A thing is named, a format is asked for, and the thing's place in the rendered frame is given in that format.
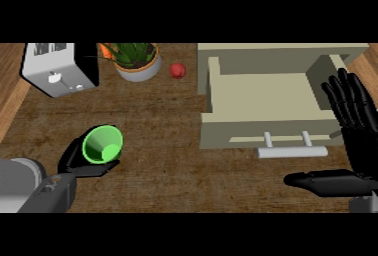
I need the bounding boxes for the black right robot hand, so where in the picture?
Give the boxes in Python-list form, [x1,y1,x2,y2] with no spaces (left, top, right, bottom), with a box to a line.
[284,67,378,198]

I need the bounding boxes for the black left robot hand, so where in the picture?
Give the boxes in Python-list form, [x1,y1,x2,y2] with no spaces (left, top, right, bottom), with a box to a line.
[57,124,123,178]

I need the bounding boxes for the green cup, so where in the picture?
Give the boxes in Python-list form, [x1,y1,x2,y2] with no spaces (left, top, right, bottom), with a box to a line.
[82,124,125,165]

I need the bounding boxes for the beige open drawer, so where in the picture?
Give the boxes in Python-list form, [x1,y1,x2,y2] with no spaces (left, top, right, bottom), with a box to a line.
[198,54,352,150]

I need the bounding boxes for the silver toaster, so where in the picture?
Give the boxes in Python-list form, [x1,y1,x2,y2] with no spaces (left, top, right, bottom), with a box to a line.
[20,43,101,98]

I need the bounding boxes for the green plant in grey pot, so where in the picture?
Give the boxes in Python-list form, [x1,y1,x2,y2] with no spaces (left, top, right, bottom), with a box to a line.
[101,43,164,83]

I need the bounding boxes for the beige cabinet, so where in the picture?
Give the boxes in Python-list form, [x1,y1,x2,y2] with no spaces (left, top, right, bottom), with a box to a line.
[197,43,371,96]

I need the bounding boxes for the orange carrot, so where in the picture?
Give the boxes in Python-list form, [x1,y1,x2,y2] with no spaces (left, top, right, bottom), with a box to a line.
[99,43,119,61]

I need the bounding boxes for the red apple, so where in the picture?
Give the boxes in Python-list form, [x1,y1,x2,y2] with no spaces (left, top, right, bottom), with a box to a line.
[169,62,188,80]

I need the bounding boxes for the white drawer handle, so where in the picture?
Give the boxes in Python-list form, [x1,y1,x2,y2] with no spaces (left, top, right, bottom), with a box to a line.
[256,130,330,160]

